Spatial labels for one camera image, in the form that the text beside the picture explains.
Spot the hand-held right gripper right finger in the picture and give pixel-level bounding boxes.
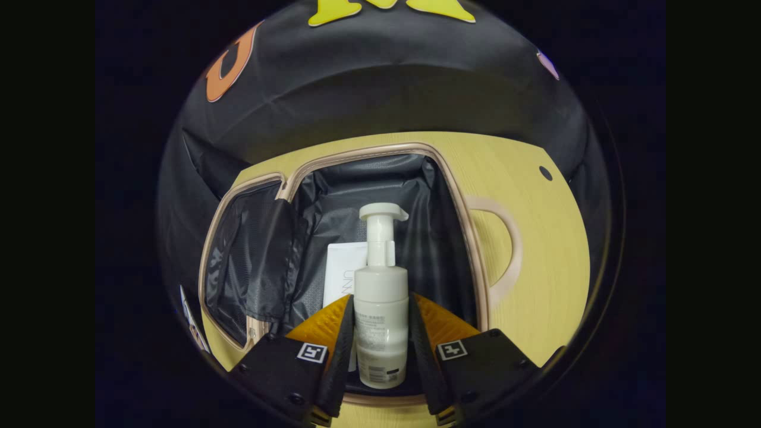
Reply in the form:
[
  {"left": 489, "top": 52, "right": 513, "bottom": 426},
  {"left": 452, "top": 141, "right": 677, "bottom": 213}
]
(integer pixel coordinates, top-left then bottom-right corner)
[{"left": 407, "top": 292, "right": 543, "bottom": 427}]

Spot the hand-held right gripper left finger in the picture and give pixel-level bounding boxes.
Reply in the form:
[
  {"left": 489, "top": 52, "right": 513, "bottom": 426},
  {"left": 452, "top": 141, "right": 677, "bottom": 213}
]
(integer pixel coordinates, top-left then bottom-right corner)
[{"left": 228, "top": 294, "right": 356, "bottom": 428}]

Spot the white pump bottle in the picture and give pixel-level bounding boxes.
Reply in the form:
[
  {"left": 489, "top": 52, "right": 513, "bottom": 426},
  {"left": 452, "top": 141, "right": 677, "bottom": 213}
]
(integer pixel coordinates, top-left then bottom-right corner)
[{"left": 353, "top": 202, "right": 411, "bottom": 390}]

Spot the white squeeze tube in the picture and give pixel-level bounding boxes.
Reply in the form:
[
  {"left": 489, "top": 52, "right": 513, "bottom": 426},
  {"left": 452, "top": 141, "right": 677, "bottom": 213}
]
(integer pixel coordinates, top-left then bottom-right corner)
[{"left": 323, "top": 241, "right": 369, "bottom": 372}]

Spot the pink suitcase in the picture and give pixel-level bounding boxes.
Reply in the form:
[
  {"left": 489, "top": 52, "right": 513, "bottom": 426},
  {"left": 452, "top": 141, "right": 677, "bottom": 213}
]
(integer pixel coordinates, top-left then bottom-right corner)
[{"left": 198, "top": 141, "right": 524, "bottom": 408}]

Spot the white printed board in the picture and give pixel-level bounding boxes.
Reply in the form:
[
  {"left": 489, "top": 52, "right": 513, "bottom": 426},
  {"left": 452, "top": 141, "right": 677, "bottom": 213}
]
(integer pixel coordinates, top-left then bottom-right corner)
[{"left": 180, "top": 284, "right": 210, "bottom": 353}]

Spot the black backdrop cloth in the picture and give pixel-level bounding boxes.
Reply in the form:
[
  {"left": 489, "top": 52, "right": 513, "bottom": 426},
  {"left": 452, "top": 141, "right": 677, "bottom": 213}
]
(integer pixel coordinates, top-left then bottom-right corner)
[{"left": 156, "top": 0, "right": 616, "bottom": 333}]

